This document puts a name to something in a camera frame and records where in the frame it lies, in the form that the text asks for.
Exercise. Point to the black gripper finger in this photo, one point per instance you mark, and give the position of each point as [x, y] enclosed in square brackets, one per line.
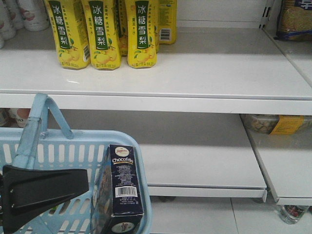
[25, 193]

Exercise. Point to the light blue plastic basket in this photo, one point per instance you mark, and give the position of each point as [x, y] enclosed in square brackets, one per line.
[48, 143]

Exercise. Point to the dark blue Chocofello cookie box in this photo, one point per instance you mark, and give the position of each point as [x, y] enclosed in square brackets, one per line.
[117, 207]

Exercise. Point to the yellow pear drink bottle middle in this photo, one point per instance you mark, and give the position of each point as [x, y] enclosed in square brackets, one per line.
[100, 16]

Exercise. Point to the yellow pear drink bottle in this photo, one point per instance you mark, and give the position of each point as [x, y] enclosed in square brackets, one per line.
[70, 33]
[167, 21]
[100, 16]
[141, 22]

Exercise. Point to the yellow pear drink bottle left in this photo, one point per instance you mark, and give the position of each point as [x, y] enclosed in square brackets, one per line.
[70, 33]

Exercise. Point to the yellow pear drink bottle right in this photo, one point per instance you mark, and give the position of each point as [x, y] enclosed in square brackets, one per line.
[141, 22]

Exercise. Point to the white store shelf board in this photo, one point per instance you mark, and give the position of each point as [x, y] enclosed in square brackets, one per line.
[212, 70]

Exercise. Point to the yellow pear drink bottle rear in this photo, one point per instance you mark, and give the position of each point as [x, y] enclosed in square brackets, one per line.
[167, 21]

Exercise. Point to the clear cookie tub yellow label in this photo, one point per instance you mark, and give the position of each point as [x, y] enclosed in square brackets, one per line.
[276, 124]

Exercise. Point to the breakfast biscuit bag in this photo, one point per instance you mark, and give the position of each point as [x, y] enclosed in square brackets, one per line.
[294, 22]

